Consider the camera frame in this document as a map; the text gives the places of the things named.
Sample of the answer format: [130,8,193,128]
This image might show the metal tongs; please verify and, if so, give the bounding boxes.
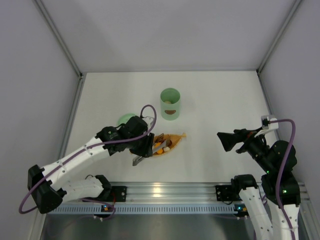
[132,138,171,167]

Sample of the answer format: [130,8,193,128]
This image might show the orange carrot food toy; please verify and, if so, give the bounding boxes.
[152,142,164,155]

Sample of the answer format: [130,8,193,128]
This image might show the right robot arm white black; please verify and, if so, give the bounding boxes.
[217,128,301,240]

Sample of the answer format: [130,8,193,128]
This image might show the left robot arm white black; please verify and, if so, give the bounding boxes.
[27,115,156,214]

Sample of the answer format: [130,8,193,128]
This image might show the green cylindrical lunch container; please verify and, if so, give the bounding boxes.
[160,88,181,121]

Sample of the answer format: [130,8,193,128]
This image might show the green round lid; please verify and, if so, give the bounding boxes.
[117,113,136,126]

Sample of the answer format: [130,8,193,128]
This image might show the orange boat-shaped woven tray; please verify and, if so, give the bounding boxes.
[152,133,187,157]

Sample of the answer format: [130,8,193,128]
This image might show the small white food toy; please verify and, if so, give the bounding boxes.
[163,146,170,152]

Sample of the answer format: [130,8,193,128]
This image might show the brown food toy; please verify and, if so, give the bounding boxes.
[166,138,173,147]

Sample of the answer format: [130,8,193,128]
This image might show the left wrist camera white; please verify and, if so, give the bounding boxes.
[142,116,155,130]

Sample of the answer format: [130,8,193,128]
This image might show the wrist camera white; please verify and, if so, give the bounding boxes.
[142,116,155,130]
[256,115,279,136]

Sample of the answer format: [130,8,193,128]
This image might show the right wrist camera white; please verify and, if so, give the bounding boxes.
[256,115,279,136]

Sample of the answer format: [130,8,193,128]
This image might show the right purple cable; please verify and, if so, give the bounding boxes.
[268,119,300,240]

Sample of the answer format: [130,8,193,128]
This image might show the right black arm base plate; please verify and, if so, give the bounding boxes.
[215,184,241,202]

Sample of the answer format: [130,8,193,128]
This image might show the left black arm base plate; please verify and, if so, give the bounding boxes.
[96,185,127,202]

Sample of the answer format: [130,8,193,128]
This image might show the aluminium mounting rail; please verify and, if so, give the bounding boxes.
[57,181,311,205]

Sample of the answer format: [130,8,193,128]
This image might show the slotted grey cable duct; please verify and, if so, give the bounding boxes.
[50,203,243,215]

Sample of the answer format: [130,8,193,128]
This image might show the left aluminium frame post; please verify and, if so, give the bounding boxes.
[32,0,84,158]

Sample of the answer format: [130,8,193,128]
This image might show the aluminium frame post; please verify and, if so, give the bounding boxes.
[256,0,304,77]
[32,0,84,158]

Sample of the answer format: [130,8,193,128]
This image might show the right aluminium frame post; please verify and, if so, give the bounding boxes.
[256,0,304,77]

